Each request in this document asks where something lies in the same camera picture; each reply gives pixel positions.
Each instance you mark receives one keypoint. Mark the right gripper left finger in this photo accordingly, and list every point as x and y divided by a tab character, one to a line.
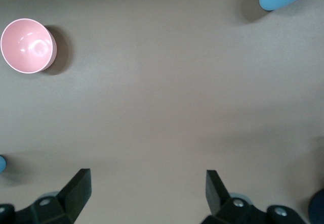
73	201

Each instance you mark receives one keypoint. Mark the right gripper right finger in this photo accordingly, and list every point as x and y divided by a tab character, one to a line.
220	206

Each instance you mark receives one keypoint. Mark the brown table cover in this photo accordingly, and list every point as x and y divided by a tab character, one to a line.
162	95

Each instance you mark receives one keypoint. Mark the pink bowl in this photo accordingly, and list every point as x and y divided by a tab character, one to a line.
25	47

